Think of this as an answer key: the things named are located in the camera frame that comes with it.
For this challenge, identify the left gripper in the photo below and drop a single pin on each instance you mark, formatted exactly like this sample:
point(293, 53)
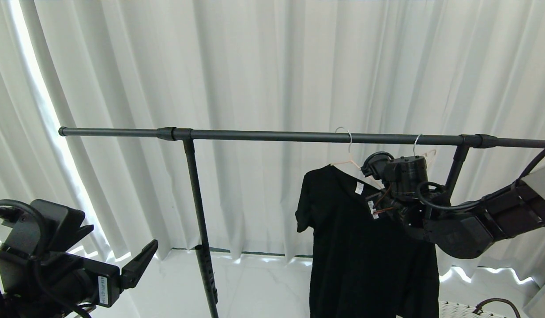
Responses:
point(69, 278)

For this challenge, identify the black garment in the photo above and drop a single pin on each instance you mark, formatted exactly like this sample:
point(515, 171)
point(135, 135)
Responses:
point(360, 256)

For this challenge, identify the pink clothes hanger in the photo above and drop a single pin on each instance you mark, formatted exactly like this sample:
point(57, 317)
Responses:
point(415, 143)
point(351, 145)

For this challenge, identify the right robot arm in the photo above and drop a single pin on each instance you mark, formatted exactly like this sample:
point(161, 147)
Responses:
point(462, 229)

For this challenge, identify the black clothes rack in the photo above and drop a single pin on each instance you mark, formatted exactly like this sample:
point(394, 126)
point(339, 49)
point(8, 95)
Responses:
point(276, 135)

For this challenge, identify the white laundry basket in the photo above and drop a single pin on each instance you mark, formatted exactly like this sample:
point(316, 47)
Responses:
point(457, 309)

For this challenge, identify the white curtain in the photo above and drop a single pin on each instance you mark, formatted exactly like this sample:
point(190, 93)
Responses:
point(254, 66)

